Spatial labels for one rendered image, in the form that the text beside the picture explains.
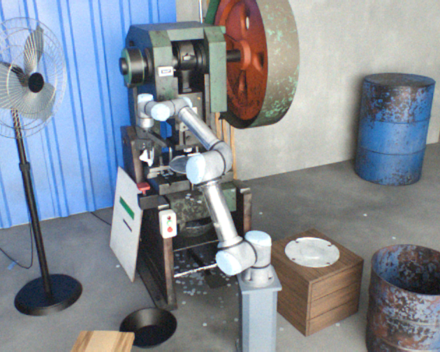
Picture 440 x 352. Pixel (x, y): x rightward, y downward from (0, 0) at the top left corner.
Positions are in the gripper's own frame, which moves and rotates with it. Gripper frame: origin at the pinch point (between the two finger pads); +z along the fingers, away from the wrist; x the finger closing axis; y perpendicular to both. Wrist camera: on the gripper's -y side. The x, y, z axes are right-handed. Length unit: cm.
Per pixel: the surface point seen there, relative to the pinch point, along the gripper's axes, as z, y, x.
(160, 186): 17.5, -1.9, -10.8
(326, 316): 75, -95, 10
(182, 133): -9.4, -11.1, -24.6
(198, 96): -29.2, -18.5, -29.5
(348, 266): 48, -104, 3
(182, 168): 8.2, -12.7, -16.5
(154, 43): -58, 1, -15
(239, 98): -22, -38, -59
